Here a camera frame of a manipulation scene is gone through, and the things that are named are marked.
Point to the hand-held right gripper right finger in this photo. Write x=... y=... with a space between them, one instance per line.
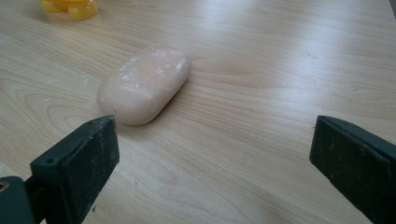
x=358 y=168

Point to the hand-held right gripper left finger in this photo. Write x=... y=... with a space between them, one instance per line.
x=77 y=168

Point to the pale pink soap bar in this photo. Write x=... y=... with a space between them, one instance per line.
x=144 y=85

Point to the yellow plastic soap dish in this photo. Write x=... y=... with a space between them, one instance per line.
x=70 y=7

